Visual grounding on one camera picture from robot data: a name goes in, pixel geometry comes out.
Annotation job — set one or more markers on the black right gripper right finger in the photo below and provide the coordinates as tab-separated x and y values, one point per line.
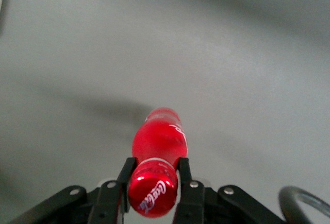
192	203

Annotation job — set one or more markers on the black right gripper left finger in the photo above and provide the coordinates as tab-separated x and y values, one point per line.
105	203

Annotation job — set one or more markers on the red coke bottle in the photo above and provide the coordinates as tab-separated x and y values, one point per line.
157	141

